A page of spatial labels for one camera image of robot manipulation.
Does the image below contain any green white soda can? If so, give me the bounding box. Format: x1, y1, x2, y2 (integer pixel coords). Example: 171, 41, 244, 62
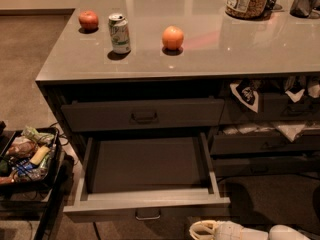
108, 13, 131, 54

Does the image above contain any red apple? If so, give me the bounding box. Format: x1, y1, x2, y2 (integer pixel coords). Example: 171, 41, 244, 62
78, 10, 99, 31

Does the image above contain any black floor cable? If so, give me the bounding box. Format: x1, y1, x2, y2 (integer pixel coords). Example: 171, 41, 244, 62
92, 221, 102, 240

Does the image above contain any large snack jar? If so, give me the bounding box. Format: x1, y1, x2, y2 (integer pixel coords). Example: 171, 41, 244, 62
226, 0, 267, 19

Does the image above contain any dark glass container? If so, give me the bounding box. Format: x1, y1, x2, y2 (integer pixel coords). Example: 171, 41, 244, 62
290, 0, 318, 18

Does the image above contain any white napkin in drawer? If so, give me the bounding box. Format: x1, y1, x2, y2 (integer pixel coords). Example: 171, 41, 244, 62
272, 121, 306, 142

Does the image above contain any grey counter cabinet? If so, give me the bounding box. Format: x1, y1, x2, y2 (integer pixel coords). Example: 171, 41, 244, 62
35, 0, 320, 185

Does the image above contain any black white snack bag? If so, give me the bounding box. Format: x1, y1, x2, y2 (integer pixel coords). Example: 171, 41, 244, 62
230, 79, 261, 113

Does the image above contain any orange fruit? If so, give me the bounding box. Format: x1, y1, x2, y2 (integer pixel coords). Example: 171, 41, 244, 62
162, 26, 184, 50

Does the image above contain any grey drawer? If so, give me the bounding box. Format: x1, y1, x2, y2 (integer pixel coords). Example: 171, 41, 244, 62
61, 97, 224, 132
64, 133, 230, 222
210, 131, 320, 155
212, 156, 320, 177
220, 93, 320, 124

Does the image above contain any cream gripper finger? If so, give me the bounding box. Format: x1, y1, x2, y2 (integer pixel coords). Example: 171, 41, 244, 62
189, 220, 218, 240

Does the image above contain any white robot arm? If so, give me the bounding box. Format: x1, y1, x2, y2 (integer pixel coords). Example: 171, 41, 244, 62
189, 220, 311, 240

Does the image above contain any black tray of snacks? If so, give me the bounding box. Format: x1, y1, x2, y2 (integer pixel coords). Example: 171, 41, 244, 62
0, 127, 59, 191

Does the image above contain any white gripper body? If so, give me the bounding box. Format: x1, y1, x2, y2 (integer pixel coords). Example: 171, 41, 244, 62
215, 222, 268, 240

